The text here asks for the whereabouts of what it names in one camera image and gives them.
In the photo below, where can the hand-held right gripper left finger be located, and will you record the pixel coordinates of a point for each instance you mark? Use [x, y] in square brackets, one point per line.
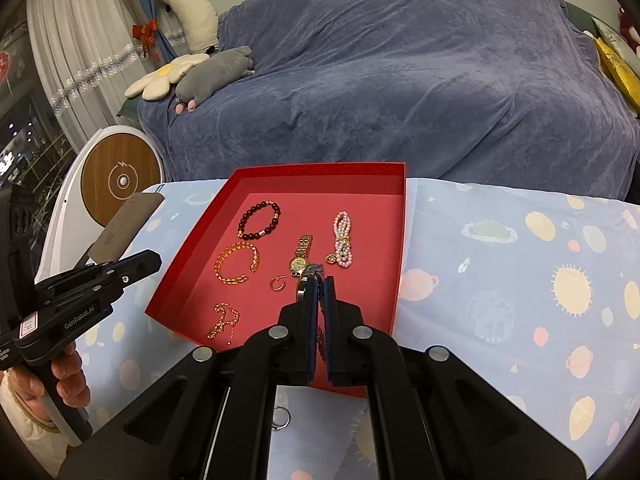
[311, 320]

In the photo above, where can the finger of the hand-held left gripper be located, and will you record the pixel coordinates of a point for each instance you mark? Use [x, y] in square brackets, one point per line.
[100, 280]

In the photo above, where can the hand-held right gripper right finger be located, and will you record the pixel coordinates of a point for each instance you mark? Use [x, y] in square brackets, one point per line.
[330, 320]

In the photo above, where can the silver metal watch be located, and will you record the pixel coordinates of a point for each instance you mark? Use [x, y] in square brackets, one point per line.
[310, 271]

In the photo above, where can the gold hoop earring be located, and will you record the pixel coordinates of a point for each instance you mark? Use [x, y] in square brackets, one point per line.
[274, 287]

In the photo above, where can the gold metal watch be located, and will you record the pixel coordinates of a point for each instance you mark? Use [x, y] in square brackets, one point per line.
[300, 260]

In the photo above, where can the red cardboard box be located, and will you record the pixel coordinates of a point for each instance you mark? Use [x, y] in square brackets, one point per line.
[370, 220]

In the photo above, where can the person's left forearm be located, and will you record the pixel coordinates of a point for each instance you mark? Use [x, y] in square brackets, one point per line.
[25, 445]

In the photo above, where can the person's left hand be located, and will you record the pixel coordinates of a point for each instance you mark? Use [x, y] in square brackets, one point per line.
[70, 375]

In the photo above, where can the white round side table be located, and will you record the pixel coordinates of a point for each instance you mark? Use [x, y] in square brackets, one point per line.
[120, 180]

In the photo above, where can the flower shaped pillow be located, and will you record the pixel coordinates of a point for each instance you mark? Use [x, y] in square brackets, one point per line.
[160, 80]

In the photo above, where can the grey plush toy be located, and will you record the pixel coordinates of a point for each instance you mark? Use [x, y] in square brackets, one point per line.
[215, 77]

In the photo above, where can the white sheer curtain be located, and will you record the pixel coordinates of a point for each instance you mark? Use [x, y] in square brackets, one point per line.
[75, 35]

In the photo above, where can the red bow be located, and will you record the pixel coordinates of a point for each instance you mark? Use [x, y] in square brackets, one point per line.
[145, 32]

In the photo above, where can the white long plush toy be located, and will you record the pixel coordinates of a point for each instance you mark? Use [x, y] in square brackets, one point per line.
[195, 10]

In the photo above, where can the yellow pillow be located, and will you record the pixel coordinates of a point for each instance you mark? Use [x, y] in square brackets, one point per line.
[620, 65]

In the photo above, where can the grey pillow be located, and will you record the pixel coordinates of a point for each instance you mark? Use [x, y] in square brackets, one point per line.
[612, 30]

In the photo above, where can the red monkey plush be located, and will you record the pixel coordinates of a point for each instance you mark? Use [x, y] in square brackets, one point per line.
[631, 25]

